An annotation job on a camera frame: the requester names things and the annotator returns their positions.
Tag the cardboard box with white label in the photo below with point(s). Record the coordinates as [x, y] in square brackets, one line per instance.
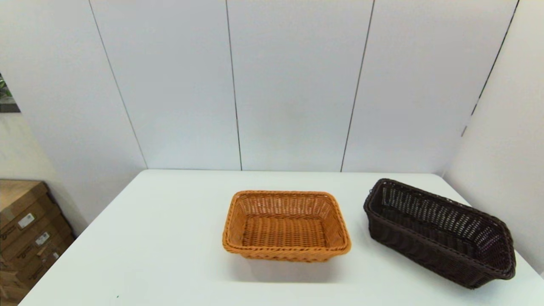
[53, 256]
[41, 238]
[17, 199]

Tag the plain cardboard box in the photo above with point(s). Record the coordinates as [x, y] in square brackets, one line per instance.
[12, 289]

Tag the orange woven basket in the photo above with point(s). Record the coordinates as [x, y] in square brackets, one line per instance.
[284, 231]

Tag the dark brown woven basket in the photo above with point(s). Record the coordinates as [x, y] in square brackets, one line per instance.
[425, 250]

